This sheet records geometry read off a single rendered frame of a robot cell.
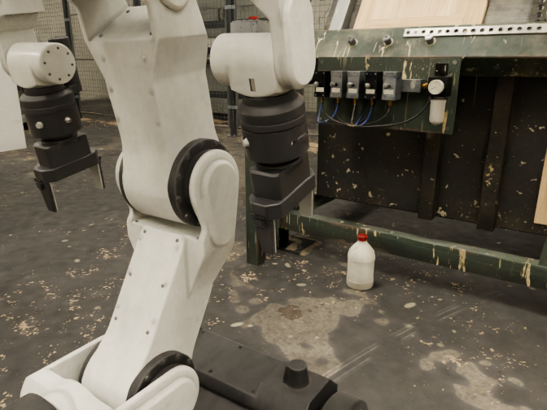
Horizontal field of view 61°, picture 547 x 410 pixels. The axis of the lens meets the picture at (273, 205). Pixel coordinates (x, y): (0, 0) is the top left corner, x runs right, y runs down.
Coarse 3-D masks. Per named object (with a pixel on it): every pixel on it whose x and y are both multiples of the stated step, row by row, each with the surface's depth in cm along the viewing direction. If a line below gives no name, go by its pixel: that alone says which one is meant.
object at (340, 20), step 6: (342, 0) 173; (348, 0) 172; (354, 0) 174; (336, 6) 174; (342, 6) 172; (348, 6) 171; (336, 12) 172; (342, 12) 171; (348, 12) 172; (336, 18) 172; (342, 18) 170; (348, 18) 173; (330, 24) 172; (336, 24) 171; (342, 24) 169
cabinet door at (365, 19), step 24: (384, 0) 167; (408, 0) 162; (432, 0) 157; (456, 0) 153; (480, 0) 148; (360, 24) 168; (384, 24) 163; (408, 24) 158; (432, 24) 154; (456, 24) 149
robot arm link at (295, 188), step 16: (304, 128) 60; (256, 144) 59; (272, 144) 59; (288, 144) 59; (304, 144) 61; (256, 160) 61; (272, 160) 60; (288, 160) 60; (304, 160) 65; (256, 176) 62; (272, 176) 61; (288, 176) 63; (304, 176) 66; (256, 192) 64; (272, 192) 62; (288, 192) 63; (304, 192) 67; (256, 208) 63; (272, 208) 62; (288, 208) 64
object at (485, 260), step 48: (480, 96) 166; (528, 96) 157; (336, 144) 203; (384, 144) 190; (432, 144) 173; (480, 144) 170; (528, 144) 161; (336, 192) 209; (384, 192) 195; (432, 192) 178; (480, 192) 174; (528, 192) 164; (288, 240) 211; (336, 240) 187; (384, 240) 175; (432, 240) 168
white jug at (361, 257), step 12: (360, 240) 166; (348, 252) 169; (360, 252) 165; (372, 252) 166; (348, 264) 169; (360, 264) 165; (372, 264) 167; (348, 276) 170; (360, 276) 166; (372, 276) 168; (360, 288) 168
